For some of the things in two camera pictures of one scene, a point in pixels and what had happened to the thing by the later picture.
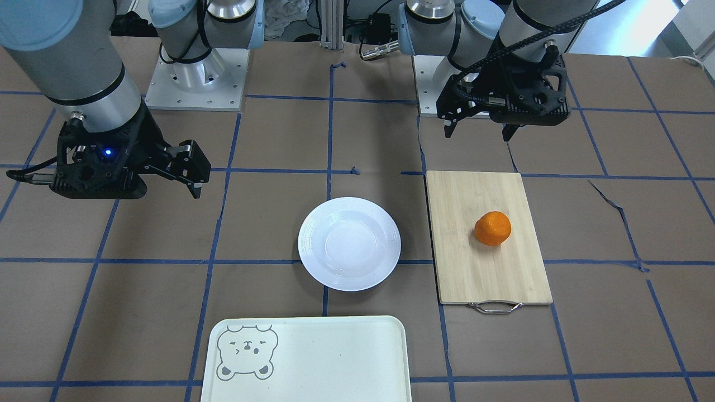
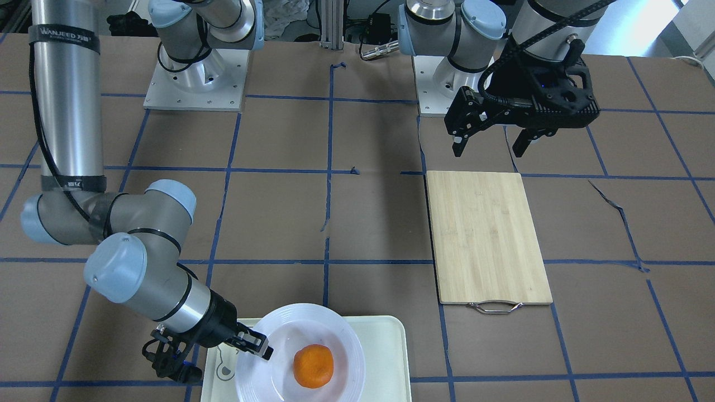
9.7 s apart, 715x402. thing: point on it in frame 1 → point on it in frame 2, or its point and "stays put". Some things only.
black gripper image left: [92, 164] → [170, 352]
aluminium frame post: [332, 15] stays put
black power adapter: [378, 28] stays put
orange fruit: [492, 228] → [313, 365]
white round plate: [349, 244] → [287, 329]
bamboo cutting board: [494, 280] stays put
